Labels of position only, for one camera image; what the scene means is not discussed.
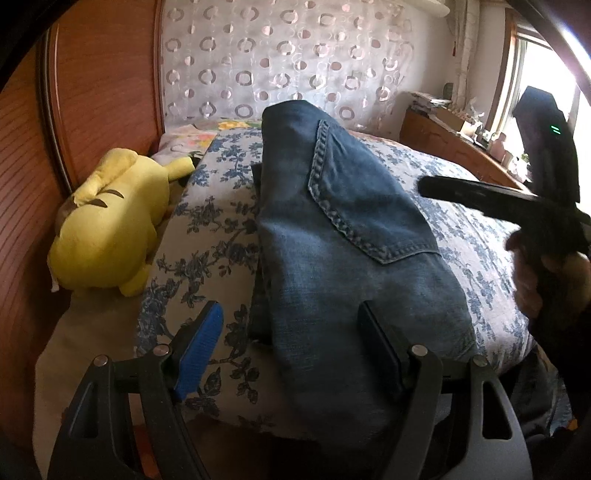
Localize wooden headboard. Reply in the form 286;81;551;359
0;0;167;480

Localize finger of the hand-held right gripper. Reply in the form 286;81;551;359
418;175;542;219

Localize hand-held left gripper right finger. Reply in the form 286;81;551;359
358;300;534;480

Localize wooden cabinet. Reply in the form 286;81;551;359
399;108;532;190

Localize beige bed sheet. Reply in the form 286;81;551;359
34;277;278;480

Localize person's right hand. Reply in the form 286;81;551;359
505;231;591;324

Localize cardboard box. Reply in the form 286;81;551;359
434;107;477;136

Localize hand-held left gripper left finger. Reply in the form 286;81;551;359
46;300;225;480

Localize window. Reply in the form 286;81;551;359
489;9;583;153

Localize yellow plush toy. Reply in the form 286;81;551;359
48;148;197;297

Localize stack of papers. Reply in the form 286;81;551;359
409;90;455;114

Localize colourful floral pillow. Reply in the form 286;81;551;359
150;119;264;162

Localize blue floral pillow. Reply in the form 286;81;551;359
134;127;536;439

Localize sheer curtain with circles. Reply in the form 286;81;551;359
159;0;462;139

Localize blue denim pants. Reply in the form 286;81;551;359
249;100;478;480

